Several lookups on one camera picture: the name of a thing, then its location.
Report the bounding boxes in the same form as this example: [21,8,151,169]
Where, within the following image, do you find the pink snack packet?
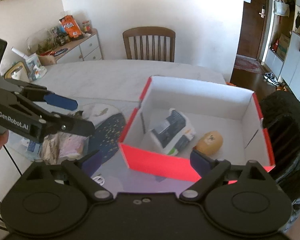
[59,134,86,159]

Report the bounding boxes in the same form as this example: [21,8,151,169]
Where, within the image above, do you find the orange plush toy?
[195,131,223,155]

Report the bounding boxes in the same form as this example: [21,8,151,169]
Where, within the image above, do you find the beige foil snack bag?
[40,134,60,165]

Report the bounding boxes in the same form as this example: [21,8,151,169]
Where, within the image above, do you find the white cable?
[91,175,106,186]

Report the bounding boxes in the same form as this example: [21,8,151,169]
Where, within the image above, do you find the white grey tissue pack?
[148,108,196,156]

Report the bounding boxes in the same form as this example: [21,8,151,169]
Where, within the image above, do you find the blue wet wipes packet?
[21,138,42,161]

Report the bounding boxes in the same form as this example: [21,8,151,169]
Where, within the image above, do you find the white paper bag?
[11,47,47,81]

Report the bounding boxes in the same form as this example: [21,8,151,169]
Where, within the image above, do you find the white kettle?
[4,61,30,82]

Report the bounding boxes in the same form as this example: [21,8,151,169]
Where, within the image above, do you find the red cardboard box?
[119,76,275,182]

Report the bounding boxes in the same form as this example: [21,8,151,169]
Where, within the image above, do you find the white drawer sideboard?
[37,28,104,65]

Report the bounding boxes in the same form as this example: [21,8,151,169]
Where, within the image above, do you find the orange chips bag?
[59,15,83,40]

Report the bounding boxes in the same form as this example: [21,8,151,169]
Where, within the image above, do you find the black jacket on chair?
[260,91,300,232]

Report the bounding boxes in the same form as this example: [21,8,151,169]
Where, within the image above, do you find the sneakers on floor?
[263,72,280,86]

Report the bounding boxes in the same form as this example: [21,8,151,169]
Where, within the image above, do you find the red patterned door rug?
[234,55,264,74]

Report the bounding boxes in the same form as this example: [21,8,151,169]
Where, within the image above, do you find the brown wooden chair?
[122,27,175,62]

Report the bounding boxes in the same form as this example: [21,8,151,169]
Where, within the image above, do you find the brown entrance door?
[237,0,268,59]

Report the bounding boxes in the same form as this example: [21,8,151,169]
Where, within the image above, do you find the cardboard box in cabinet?
[276,34,290,60]

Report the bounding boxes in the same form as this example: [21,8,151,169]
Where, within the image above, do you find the grey hanging tote bag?
[274,0,290,17]

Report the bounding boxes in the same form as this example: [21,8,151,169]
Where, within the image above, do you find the white wall cabinet unit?
[262,0,300,101]

